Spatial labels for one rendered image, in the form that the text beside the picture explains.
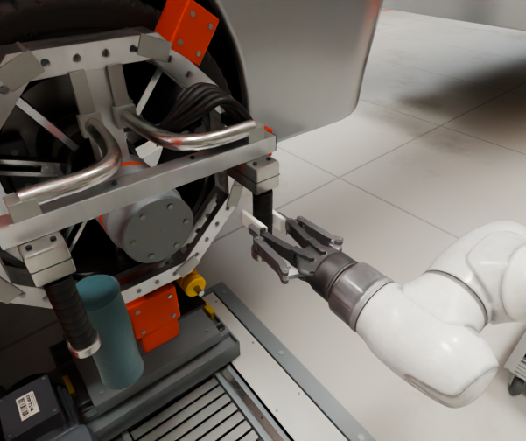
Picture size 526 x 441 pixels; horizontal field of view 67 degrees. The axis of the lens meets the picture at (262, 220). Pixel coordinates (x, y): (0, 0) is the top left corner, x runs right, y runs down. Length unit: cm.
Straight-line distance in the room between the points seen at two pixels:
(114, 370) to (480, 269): 68
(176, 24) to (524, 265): 63
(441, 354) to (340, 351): 107
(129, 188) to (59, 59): 23
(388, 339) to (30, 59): 61
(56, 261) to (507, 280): 55
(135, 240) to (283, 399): 84
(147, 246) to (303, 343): 99
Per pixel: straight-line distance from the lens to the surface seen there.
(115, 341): 82
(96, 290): 78
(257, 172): 64
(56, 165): 86
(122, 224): 66
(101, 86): 72
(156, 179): 58
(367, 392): 150
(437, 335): 52
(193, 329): 133
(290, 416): 133
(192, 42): 77
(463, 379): 52
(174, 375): 134
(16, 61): 68
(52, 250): 54
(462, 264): 59
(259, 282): 177
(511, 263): 58
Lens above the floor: 126
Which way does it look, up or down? 37 degrees down
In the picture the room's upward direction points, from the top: straight up
